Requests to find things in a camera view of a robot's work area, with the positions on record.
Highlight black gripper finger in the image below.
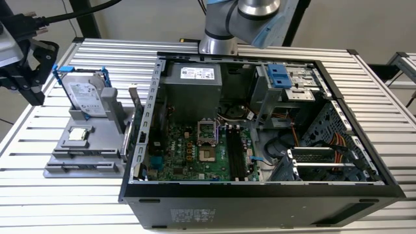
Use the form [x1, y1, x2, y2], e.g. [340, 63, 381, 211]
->
[20, 40, 61, 106]
[0, 69, 25, 91]

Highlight RAM stick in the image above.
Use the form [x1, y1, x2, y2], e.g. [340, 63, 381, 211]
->
[48, 164, 113, 171]

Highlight hard disk in blue carrier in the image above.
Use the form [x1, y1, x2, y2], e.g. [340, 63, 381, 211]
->
[52, 64, 113, 121]

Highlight silver CPU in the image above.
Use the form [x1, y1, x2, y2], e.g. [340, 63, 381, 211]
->
[66, 127, 88, 141]

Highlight green graphics card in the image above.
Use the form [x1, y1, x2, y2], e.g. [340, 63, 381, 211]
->
[118, 85, 146, 163]

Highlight grey parts rack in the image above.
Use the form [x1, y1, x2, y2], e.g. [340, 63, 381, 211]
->
[42, 88, 137, 178]

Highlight grey power supply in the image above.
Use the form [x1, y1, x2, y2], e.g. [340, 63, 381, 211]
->
[160, 62, 224, 122]

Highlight metal socket cover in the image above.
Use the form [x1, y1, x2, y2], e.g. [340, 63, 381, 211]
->
[197, 118, 217, 145]

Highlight metal locking lever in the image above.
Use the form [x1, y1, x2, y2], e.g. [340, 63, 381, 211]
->
[214, 122, 225, 146]

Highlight small black round fan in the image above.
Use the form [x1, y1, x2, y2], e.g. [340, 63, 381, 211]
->
[225, 104, 248, 118]

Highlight CPU socket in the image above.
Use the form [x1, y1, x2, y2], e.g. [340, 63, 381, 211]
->
[198, 146, 217, 163]

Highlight green motherboard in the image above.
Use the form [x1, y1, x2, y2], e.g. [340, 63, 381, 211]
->
[145, 123, 262, 182]

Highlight blue drive bay latch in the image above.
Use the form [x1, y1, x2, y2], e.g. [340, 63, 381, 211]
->
[265, 63, 292, 89]

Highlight grey metal drive cage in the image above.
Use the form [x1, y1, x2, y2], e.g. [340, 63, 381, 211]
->
[249, 62, 325, 129]

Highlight black PC case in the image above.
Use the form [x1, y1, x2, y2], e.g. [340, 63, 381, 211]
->
[117, 50, 406, 230]

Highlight perforated metal disk bay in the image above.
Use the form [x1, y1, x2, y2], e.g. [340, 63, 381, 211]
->
[269, 146, 361, 182]

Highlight metal slat side table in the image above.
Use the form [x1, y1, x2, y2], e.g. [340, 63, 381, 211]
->
[385, 51, 416, 89]

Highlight silver camera with black cable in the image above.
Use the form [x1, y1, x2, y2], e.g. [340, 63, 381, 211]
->
[0, 21, 24, 67]

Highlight thick black camera cable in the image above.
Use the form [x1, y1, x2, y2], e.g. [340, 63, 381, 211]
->
[12, 0, 137, 42]

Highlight black metal frame post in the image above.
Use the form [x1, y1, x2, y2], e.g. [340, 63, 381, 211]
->
[281, 0, 312, 47]
[69, 0, 102, 39]

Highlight black cable with blue plug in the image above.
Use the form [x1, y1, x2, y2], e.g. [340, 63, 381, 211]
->
[249, 155, 284, 167]

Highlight black looped cable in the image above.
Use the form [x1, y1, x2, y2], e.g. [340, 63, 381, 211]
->
[262, 133, 294, 161]

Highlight orange yellow wire bundle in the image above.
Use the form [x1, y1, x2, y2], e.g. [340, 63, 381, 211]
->
[329, 133, 348, 164]

